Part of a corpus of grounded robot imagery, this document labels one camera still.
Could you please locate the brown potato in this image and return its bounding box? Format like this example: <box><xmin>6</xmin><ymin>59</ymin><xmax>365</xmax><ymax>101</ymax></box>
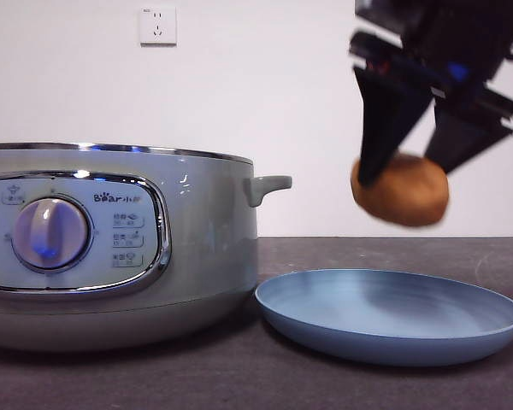
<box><xmin>350</xmin><ymin>153</ymin><xmax>450</xmax><ymax>228</ymax></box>

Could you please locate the blue round plate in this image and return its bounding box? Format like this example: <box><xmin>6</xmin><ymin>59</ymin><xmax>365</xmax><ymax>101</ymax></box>
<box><xmin>254</xmin><ymin>267</ymin><xmax>513</xmax><ymax>367</ymax></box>

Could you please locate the pale green electric steamer pot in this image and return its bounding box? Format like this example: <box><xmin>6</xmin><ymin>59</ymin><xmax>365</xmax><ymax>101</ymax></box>
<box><xmin>0</xmin><ymin>143</ymin><xmax>293</xmax><ymax>354</ymax></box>

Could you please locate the white wall socket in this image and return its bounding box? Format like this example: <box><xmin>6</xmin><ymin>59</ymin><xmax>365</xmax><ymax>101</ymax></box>
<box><xmin>139</xmin><ymin>6</ymin><xmax>178</xmax><ymax>47</ymax></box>

